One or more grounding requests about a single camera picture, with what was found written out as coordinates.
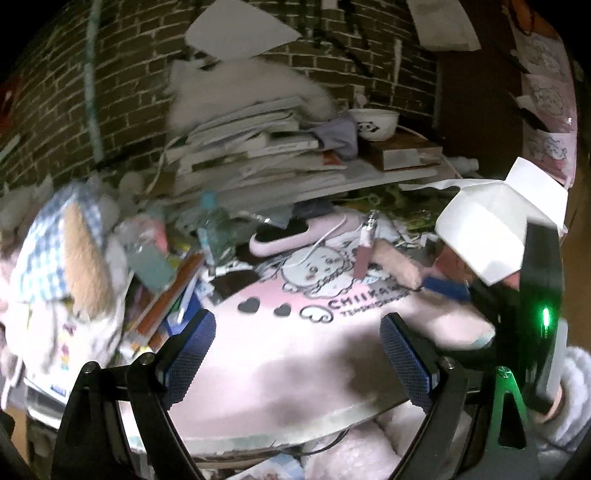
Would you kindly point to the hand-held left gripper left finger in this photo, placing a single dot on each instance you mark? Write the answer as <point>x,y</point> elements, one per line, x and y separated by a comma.
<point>189,355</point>

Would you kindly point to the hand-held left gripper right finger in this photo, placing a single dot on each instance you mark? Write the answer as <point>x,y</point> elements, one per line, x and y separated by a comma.
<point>408,360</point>

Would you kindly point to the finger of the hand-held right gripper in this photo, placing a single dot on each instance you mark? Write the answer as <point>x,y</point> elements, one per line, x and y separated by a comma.
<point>448,290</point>

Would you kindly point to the pink fluffy pompom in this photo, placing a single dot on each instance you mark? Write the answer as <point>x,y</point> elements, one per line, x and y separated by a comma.
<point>397,267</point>

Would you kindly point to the pink box with white flaps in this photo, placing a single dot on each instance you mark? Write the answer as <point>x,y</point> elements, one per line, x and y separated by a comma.
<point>485,221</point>

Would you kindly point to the person's right forearm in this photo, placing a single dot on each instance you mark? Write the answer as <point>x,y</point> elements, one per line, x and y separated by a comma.
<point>575,397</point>

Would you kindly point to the person's right hand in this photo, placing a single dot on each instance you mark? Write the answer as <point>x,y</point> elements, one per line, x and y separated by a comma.
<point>551,406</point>

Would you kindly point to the blue notebook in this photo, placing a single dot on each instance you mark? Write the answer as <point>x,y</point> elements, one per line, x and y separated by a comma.
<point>175,327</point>

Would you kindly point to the white pen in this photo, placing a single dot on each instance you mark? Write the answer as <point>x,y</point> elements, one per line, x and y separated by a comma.
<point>184,304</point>

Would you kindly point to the clear glass spray bottle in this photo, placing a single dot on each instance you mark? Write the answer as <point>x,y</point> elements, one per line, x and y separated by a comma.
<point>147,267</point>

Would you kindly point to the pink fluffy blanket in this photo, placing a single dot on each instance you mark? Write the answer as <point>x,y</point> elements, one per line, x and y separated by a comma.
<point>351,452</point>

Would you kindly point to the pink desk mat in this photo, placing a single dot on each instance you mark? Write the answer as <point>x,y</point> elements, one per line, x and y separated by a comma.
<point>300,369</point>

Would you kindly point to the clear bottle with teal cap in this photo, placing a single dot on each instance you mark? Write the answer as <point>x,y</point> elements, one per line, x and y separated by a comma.
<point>214,230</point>

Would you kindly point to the white plush toy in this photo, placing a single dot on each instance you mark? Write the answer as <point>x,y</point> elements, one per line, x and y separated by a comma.
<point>51,337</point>

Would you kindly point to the brown plush with checked cloth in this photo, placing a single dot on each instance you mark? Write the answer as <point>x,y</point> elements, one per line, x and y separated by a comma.
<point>83,263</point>

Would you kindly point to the brown cardboard box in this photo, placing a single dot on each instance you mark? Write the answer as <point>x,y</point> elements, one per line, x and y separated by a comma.
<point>406,154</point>

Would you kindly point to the pink handheld device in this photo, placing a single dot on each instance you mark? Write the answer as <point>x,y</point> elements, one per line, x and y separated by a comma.
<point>295,242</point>

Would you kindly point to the white panda bowl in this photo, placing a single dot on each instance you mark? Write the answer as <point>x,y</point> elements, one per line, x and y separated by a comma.
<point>374,127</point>

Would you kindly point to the pink cartoon hanging organizer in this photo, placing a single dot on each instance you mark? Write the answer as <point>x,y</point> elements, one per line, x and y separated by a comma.
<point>549,92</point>

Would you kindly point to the grey cloth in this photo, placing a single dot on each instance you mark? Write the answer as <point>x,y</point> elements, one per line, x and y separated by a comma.
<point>341,136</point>

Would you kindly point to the stack of books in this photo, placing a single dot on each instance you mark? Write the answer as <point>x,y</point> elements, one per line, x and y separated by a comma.
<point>249,157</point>

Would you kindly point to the white paper bag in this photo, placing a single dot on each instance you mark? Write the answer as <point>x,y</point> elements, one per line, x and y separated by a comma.
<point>443,23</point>

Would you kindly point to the white fluffy fur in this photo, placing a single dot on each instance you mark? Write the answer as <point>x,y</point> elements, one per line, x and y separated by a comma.
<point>240,83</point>

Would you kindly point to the teal pole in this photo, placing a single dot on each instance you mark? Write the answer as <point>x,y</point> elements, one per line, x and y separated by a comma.
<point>94,92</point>

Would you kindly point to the white paper sheet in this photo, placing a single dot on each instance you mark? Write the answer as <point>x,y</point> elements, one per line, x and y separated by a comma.
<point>235,27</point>

